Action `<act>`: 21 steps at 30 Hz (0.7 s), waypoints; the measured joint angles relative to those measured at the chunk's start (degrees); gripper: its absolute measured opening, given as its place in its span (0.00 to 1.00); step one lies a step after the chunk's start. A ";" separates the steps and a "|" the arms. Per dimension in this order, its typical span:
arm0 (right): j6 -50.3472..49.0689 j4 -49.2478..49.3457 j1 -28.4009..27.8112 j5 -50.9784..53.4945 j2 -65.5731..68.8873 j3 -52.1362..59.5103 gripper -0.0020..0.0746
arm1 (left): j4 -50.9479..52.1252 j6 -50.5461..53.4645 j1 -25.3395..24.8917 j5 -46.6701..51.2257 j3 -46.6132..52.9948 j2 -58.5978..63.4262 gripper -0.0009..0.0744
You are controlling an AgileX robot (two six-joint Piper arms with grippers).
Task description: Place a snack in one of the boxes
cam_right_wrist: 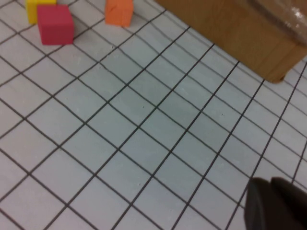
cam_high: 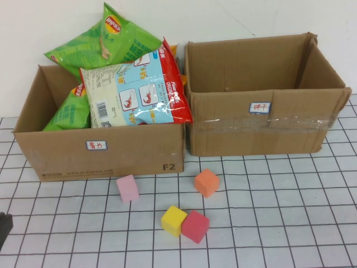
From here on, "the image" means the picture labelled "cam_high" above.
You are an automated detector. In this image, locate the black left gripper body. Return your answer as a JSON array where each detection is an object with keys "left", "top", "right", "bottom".
[{"left": 0, "top": 211, "right": 14, "bottom": 238}]

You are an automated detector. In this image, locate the large green chips bag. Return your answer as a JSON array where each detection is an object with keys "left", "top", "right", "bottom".
[{"left": 43, "top": 2, "right": 163, "bottom": 82}]

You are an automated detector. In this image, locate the white label on F2 box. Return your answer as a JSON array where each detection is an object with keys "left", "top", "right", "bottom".
[{"left": 85, "top": 140, "right": 109, "bottom": 151}]

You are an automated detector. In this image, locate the pink foam cube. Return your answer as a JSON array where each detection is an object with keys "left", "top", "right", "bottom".
[{"left": 116, "top": 174, "right": 140, "bottom": 203}]

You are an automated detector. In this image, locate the small green chips bag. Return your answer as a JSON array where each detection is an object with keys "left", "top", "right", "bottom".
[{"left": 42, "top": 85, "right": 91, "bottom": 132}]

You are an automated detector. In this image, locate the cardboard box with F2 print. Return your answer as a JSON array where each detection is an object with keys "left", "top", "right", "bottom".
[{"left": 12, "top": 63, "right": 187, "bottom": 183}]

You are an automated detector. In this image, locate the yellow foam cube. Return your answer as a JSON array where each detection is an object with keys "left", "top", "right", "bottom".
[{"left": 161, "top": 205, "right": 188, "bottom": 238}]

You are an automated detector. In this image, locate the red and blue shrimp-chips bag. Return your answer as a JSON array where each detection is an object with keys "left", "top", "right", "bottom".
[{"left": 79, "top": 37, "right": 195, "bottom": 129}]

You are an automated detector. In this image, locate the red foam cube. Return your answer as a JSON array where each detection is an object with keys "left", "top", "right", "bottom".
[{"left": 181, "top": 210, "right": 210, "bottom": 246}]

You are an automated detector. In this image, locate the orange foam cube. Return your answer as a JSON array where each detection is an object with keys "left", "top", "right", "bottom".
[{"left": 194, "top": 168, "right": 221, "bottom": 199}]

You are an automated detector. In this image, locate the cardboard box with clear tape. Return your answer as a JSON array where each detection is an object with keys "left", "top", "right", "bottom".
[{"left": 184, "top": 32, "right": 353, "bottom": 157}]

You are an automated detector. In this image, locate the white black-grid tablecloth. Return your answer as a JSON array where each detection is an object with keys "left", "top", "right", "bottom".
[{"left": 0, "top": 93, "right": 357, "bottom": 268}]

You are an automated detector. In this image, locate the white label on taped box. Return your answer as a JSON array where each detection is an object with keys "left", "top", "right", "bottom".
[{"left": 249, "top": 101, "right": 272, "bottom": 114}]

